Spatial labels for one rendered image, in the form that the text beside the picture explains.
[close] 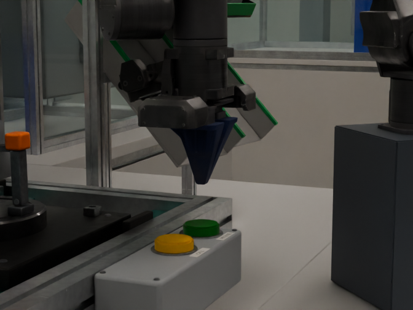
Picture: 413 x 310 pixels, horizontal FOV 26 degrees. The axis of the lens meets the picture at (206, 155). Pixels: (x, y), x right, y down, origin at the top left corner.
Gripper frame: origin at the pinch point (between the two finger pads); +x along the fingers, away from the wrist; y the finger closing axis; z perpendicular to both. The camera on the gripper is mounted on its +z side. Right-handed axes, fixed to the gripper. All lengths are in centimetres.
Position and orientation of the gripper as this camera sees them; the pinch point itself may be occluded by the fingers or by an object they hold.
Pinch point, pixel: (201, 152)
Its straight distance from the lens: 96.4
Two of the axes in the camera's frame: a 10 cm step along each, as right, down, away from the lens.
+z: -9.2, -0.6, 3.8
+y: -3.9, 1.6, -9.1
